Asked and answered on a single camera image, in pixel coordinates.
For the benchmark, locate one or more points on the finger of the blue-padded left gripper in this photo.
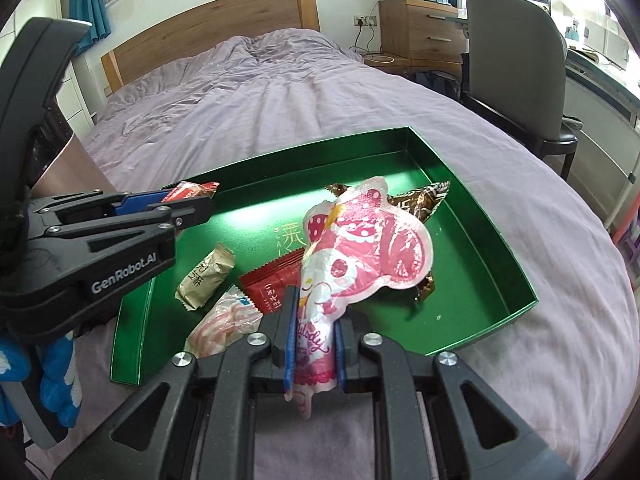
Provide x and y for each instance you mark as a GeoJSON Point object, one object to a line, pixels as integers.
{"type": "Point", "coordinates": [155, 228]}
{"type": "Point", "coordinates": [116, 203]}

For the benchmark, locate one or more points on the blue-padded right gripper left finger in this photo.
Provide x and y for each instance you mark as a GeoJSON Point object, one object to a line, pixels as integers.
{"type": "Point", "coordinates": [196, 418]}

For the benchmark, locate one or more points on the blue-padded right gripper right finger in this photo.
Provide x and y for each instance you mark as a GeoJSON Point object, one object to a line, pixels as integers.
{"type": "Point", "coordinates": [434, 417]}

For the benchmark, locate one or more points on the small orange sausage packet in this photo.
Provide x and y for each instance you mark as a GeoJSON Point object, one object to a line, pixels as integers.
{"type": "Point", "coordinates": [185, 190]}

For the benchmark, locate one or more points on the pink striped snack packet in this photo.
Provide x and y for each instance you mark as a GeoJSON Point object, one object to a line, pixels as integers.
{"type": "Point", "coordinates": [232, 317]}

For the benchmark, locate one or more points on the dark red packet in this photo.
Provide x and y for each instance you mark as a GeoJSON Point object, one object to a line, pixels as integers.
{"type": "Point", "coordinates": [266, 285]}

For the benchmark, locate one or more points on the pink My Melody bag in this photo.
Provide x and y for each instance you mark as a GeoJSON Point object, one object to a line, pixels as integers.
{"type": "Point", "coordinates": [316, 365]}

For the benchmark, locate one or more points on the brown foil snack bag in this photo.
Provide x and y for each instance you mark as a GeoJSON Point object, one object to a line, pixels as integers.
{"type": "Point", "coordinates": [366, 239]}

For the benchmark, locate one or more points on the blue-gloved left hand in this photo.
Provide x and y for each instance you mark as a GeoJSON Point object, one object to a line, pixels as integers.
{"type": "Point", "coordinates": [59, 389]}

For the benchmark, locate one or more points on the black and copper bin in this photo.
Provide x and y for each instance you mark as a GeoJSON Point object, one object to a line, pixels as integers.
{"type": "Point", "coordinates": [60, 164]}

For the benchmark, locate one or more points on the purple bed duvet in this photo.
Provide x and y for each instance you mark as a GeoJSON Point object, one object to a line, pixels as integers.
{"type": "Point", "coordinates": [557, 335]}

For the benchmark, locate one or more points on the green metal tray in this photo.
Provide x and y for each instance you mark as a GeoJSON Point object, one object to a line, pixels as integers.
{"type": "Point", "coordinates": [258, 213]}

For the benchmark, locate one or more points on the teal curtain left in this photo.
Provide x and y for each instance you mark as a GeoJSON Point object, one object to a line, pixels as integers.
{"type": "Point", "coordinates": [93, 12]}

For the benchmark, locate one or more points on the white wardrobe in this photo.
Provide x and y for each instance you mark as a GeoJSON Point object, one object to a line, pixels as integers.
{"type": "Point", "coordinates": [69, 98]}

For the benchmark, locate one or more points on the wooden headboard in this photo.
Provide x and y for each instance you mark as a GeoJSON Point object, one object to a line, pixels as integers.
{"type": "Point", "coordinates": [199, 29]}

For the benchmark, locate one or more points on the wooden drawer cabinet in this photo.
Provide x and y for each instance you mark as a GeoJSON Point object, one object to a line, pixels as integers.
{"type": "Point", "coordinates": [423, 33]}

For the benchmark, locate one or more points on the white desk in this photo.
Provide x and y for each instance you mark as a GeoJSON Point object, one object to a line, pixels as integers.
{"type": "Point", "coordinates": [602, 90]}

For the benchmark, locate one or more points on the grey office chair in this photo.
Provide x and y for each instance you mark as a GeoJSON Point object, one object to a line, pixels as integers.
{"type": "Point", "coordinates": [517, 78]}

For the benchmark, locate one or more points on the wall power socket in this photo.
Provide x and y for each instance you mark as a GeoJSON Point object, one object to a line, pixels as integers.
{"type": "Point", "coordinates": [365, 20]}

